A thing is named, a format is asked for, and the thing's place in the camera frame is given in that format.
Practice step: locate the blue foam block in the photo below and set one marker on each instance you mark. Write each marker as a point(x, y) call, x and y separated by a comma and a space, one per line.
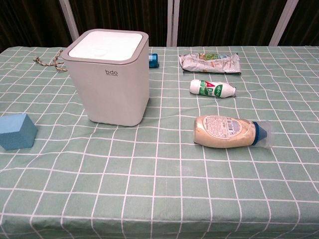
point(15, 132)

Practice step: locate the blue spray bottle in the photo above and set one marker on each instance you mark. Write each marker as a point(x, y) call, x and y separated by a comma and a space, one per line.
point(153, 61)

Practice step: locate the beige mayonnaise squeeze bottle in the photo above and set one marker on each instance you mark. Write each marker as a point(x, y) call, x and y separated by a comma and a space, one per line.
point(219, 132)

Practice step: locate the white plastic bin box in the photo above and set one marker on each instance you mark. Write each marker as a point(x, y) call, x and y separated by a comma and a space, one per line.
point(112, 99)

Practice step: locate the white partition post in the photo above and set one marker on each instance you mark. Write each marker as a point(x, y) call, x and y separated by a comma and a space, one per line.
point(284, 22)
point(69, 22)
point(173, 22)

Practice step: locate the crumpled silver snack packet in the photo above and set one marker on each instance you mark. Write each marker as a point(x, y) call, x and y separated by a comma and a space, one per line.
point(209, 64)

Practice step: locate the dark ribbed partition panel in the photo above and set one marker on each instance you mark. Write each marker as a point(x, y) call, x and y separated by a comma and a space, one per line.
point(309, 22)
point(119, 15)
point(27, 22)
point(224, 22)

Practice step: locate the white bin lid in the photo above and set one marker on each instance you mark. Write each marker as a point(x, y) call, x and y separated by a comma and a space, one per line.
point(104, 44)

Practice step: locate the green checkered tablecloth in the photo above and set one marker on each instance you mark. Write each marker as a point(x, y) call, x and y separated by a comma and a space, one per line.
point(159, 186)

